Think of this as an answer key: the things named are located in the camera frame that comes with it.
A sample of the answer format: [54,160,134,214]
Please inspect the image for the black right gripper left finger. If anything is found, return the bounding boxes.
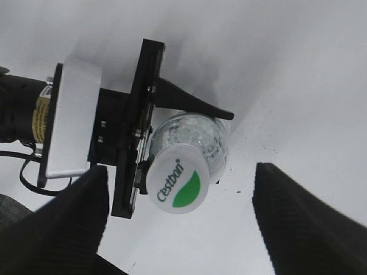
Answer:
[1,166,124,274]

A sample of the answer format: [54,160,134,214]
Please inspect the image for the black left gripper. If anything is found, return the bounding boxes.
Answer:
[88,39,234,218]

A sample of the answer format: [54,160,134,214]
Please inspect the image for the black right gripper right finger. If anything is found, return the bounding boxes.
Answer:
[252,163,366,274]

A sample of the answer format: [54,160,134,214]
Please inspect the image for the clear Cestbon water bottle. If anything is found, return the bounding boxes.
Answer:
[149,111,231,184]

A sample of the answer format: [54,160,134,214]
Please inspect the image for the white green bottle cap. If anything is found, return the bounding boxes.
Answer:
[146,144,210,214]

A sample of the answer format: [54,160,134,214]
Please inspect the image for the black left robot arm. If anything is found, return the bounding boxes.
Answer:
[1,39,234,219]

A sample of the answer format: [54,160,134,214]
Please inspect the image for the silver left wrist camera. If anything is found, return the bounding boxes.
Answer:
[37,56,102,188]

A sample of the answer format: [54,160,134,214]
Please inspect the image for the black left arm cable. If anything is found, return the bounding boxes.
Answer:
[0,142,74,197]

